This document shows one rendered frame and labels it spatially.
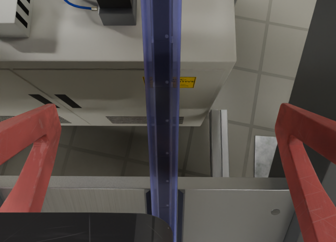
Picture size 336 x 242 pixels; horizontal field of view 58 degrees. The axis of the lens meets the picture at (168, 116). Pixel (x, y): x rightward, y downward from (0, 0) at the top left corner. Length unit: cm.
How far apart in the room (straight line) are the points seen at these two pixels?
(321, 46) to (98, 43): 36
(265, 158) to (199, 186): 90
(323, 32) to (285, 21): 109
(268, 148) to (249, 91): 21
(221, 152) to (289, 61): 57
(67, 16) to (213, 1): 22
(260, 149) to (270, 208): 88
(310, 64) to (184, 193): 10
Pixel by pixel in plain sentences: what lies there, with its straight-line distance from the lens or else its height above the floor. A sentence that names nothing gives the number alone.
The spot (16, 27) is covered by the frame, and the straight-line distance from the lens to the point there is 49.
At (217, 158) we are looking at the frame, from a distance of 73.
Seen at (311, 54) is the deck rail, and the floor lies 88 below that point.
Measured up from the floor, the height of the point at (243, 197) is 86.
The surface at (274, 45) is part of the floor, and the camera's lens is 121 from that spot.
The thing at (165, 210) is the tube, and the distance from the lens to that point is 17.
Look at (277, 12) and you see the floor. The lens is 127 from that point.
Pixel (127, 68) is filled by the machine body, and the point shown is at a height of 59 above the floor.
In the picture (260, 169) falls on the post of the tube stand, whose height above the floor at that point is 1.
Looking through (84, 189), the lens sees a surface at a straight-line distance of 19.
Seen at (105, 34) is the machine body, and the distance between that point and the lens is 48.
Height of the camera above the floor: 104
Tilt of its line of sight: 78 degrees down
